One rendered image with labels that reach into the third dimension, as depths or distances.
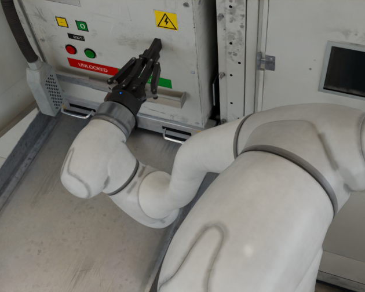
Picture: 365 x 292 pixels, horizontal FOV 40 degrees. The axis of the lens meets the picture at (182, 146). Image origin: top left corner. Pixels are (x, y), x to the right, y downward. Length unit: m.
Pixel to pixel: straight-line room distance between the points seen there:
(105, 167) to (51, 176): 0.55
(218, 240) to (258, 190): 0.07
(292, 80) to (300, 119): 0.67
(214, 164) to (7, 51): 1.03
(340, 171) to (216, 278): 0.19
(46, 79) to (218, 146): 0.85
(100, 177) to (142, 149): 0.54
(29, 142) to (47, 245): 0.36
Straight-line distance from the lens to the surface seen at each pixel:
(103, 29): 1.35
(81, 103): 1.63
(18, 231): 1.51
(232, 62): 1.31
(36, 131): 1.66
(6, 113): 1.74
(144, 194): 1.06
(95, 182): 1.03
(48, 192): 1.54
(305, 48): 1.20
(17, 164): 1.62
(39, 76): 1.46
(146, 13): 1.24
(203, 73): 1.35
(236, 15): 1.21
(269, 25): 1.18
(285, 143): 0.57
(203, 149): 0.75
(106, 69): 1.46
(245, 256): 0.50
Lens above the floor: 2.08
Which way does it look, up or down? 53 degrees down
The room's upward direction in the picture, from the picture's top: 8 degrees counter-clockwise
